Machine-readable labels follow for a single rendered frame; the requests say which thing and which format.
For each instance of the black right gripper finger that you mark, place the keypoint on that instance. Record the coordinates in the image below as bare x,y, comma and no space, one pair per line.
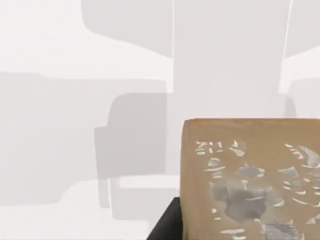
170,222

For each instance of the brown box with grey print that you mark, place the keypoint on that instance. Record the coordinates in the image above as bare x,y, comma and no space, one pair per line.
250,180

